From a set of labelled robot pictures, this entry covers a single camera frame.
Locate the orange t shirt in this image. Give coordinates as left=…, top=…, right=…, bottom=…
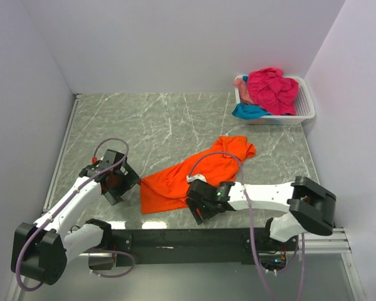
left=140, top=135, right=256, bottom=214

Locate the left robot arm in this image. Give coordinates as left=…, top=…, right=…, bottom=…
left=11, top=149, right=140, bottom=285

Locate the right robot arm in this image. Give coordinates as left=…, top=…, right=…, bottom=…
left=185, top=174, right=336, bottom=250

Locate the teal blue t shirt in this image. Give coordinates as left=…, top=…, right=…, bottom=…
left=231, top=75, right=272, bottom=120

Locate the light pink t shirt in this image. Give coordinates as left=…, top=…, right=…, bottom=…
left=233, top=78, right=255, bottom=105

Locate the magenta t shirt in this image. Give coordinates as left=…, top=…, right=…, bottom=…
left=247, top=68, right=299, bottom=115

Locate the white plastic laundry basket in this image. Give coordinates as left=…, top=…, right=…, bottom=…
left=234, top=75, right=315, bottom=125

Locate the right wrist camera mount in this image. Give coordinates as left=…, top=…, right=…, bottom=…
left=186, top=174, right=207, bottom=183

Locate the right aluminium rail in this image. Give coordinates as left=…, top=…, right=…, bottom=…
left=259, top=227, right=352, bottom=255

